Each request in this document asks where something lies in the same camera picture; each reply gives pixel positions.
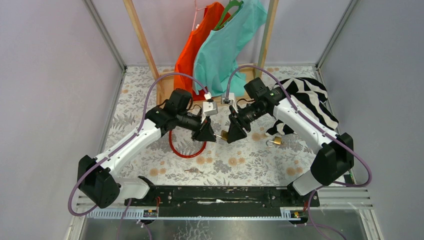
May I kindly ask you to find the floral table mat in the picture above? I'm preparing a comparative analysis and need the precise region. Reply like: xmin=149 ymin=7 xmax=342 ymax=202
xmin=105 ymin=66 xmax=315 ymax=186

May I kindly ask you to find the large brass padlock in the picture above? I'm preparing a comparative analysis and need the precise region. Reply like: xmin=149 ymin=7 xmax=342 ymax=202
xmin=214 ymin=130 xmax=228 ymax=142

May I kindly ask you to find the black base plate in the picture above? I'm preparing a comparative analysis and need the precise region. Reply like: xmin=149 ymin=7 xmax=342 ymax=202
xmin=125 ymin=185 xmax=320 ymax=218

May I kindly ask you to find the white slotted cable duct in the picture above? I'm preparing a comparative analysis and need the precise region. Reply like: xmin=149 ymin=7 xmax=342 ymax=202
xmin=86 ymin=208 xmax=159 ymax=220

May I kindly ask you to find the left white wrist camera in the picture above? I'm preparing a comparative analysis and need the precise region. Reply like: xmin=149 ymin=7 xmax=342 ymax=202
xmin=201 ymin=92 xmax=219 ymax=123

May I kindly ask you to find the teal shirt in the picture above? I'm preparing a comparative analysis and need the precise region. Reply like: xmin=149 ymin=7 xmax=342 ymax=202
xmin=193 ymin=0 xmax=268 ymax=97

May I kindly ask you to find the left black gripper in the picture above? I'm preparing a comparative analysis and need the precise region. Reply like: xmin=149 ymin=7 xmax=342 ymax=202
xmin=176 ymin=111 xmax=217 ymax=143

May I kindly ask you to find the orange shirt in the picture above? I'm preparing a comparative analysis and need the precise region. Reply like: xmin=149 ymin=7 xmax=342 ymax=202
xmin=173 ymin=1 xmax=225 ymax=101

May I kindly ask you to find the wooden clothes rack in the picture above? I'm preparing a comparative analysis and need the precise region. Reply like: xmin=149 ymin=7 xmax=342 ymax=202
xmin=123 ymin=0 xmax=279 ymax=104

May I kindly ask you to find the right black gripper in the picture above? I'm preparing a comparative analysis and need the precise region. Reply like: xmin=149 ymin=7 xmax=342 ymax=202
xmin=227 ymin=100 xmax=267 ymax=143

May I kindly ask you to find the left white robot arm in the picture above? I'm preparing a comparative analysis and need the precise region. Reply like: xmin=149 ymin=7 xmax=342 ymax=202
xmin=76 ymin=88 xmax=218 ymax=209

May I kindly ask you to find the red cable lock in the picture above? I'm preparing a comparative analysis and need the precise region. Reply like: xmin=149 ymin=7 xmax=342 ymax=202
xmin=168 ymin=129 xmax=208 ymax=159

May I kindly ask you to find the green clothes hanger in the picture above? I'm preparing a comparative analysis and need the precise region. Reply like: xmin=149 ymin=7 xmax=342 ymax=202
xmin=213 ymin=0 xmax=244 ymax=31

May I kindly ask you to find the pink clothes hanger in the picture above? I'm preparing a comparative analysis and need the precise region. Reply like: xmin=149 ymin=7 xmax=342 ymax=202
xmin=191 ymin=0 xmax=206 ymax=31

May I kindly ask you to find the small brass padlock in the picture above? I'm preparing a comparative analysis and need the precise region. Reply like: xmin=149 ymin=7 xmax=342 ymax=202
xmin=265 ymin=136 xmax=283 ymax=148

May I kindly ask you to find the black white striped cloth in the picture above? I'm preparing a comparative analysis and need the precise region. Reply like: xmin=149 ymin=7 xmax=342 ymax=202
xmin=280 ymin=77 xmax=339 ymax=131

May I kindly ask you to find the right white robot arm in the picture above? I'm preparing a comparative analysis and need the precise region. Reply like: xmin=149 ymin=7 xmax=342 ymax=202
xmin=221 ymin=77 xmax=354 ymax=206

